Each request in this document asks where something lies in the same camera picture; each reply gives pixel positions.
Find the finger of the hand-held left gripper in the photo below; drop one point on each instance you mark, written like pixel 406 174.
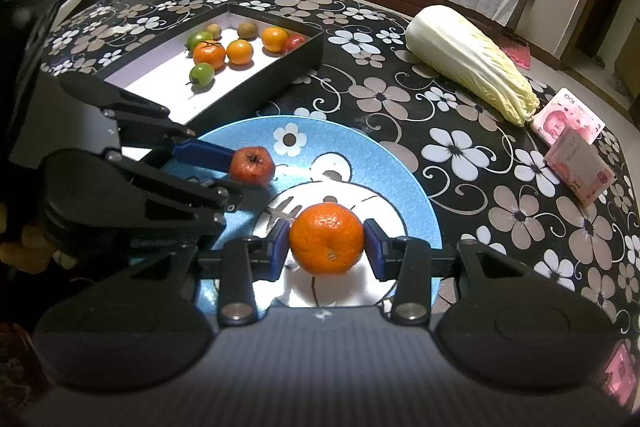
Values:
pixel 190 197
pixel 205 154

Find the flat pink banknote stack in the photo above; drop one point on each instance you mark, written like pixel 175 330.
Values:
pixel 565 119

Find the small brown longan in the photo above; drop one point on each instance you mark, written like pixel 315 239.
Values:
pixel 214 29

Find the green jujube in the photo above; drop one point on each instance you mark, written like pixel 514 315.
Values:
pixel 202 74

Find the blue cartoon plate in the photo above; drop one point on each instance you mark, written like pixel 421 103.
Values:
pixel 350 157

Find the upright pink banknote bundle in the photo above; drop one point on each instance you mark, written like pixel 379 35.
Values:
pixel 580 167

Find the person's left hand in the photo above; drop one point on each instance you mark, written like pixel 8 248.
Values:
pixel 35 244

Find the orange tangerine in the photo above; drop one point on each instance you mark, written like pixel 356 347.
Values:
pixel 275 39
pixel 326 238
pixel 209 55
pixel 240 52

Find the black floral tablecloth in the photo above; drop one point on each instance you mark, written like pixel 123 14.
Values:
pixel 390 97

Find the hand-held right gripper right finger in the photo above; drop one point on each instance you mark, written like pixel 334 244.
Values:
pixel 374 252

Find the brown kiwi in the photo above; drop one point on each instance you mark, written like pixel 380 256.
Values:
pixel 246 29

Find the napa cabbage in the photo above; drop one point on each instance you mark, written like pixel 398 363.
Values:
pixel 460 52

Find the black box with white inside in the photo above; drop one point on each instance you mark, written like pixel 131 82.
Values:
pixel 280 67

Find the green lime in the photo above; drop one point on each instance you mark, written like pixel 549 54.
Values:
pixel 199 39

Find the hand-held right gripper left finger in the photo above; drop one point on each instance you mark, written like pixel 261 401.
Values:
pixel 279 252

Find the pink cloth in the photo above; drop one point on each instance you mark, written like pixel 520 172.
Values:
pixel 517 52

